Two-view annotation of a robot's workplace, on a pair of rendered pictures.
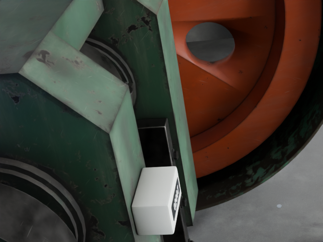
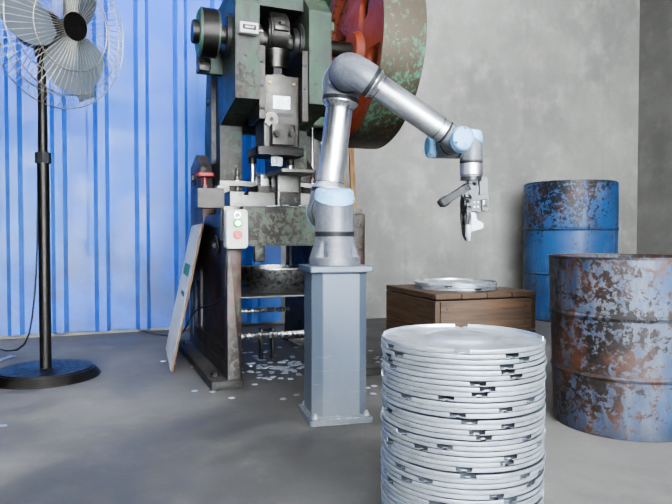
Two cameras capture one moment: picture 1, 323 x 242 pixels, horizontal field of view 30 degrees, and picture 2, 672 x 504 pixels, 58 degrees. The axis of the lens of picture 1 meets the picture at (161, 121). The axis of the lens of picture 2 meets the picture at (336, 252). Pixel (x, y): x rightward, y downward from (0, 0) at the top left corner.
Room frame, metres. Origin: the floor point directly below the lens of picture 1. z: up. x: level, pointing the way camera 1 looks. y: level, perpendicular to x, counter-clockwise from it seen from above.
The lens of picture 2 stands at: (-0.55, -2.04, 0.54)
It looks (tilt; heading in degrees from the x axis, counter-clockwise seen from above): 1 degrees down; 54
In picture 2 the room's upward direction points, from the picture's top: straight up
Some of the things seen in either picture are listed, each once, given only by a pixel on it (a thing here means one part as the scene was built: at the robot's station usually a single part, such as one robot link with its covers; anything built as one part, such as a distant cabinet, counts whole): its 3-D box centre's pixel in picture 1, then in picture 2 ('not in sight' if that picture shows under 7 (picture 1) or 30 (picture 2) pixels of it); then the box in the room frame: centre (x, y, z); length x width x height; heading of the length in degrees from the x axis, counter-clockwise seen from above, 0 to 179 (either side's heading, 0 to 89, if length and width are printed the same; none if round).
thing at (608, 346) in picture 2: not in sight; (623, 338); (1.14, -1.11, 0.24); 0.42 x 0.42 x 0.48
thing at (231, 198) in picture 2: not in sight; (275, 202); (0.70, 0.13, 0.68); 0.45 x 0.30 x 0.06; 166
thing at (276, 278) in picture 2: not in sight; (276, 278); (0.70, 0.13, 0.36); 0.34 x 0.34 x 0.10
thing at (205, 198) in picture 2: not in sight; (209, 213); (0.35, -0.02, 0.62); 0.10 x 0.06 x 0.20; 166
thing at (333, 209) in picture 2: not in sight; (334, 209); (0.50, -0.57, 0.62); 0.13 x 0.12 x 0.14; 65
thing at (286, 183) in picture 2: not in sight; (288, 188); (0.66, -0.04, 0.72); 0.25 x 0.14 x 0.14; 76
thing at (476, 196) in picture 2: not in sight; (473, 195); (1.00, -0.67, 0.67); 0.09 x 0.08 x 0.12; 145
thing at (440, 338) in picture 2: not in sight; (461, 337); (0.28, -1.28, 0.35); 0.29 x 0.29 x 0.01
